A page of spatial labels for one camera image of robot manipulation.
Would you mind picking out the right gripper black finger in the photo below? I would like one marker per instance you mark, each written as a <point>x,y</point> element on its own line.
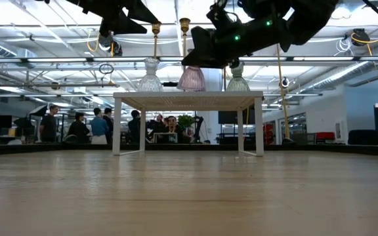
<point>215,63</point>
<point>202,42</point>

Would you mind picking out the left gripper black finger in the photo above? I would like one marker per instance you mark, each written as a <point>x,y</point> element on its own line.
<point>139,14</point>
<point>120,27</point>

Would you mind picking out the short gold candlestick holder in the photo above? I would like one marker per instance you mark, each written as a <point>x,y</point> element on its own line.
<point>224,80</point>

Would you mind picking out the tall gold candlestick holder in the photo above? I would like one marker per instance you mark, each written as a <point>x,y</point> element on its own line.
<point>184,24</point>
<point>156,29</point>

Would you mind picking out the pink ribbed glass candle holder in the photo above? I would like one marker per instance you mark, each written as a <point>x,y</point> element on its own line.
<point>191,80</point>

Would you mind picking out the green ribbed glass candle holder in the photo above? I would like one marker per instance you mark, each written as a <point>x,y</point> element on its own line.
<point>237,84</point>

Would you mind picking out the clear ribbed glass candle holder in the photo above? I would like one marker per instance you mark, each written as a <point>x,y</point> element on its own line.
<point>149,83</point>

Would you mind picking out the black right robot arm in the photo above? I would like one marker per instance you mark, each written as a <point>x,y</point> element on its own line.
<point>310,19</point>

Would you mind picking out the white perforated metal shelf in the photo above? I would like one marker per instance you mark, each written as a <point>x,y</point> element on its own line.
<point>189,95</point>

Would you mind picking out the green background plant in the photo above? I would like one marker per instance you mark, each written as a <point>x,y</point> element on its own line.
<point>186,121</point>

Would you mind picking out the person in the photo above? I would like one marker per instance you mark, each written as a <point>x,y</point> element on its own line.
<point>173,128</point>
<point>134,128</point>
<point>78,131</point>
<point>159,121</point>
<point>49,126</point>
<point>109,121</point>
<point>98,128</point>

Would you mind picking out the red chair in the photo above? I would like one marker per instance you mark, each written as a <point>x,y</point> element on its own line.
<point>325,136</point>

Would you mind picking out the dark blue chair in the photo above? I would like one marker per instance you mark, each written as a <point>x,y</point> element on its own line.
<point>363,137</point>

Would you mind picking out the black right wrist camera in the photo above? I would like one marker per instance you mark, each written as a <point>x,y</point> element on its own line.
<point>223,16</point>

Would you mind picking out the dark wall screen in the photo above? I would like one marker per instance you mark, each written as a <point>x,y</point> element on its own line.
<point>228,117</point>

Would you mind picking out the black table edge rail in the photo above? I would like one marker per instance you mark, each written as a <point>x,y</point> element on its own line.
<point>61,149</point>

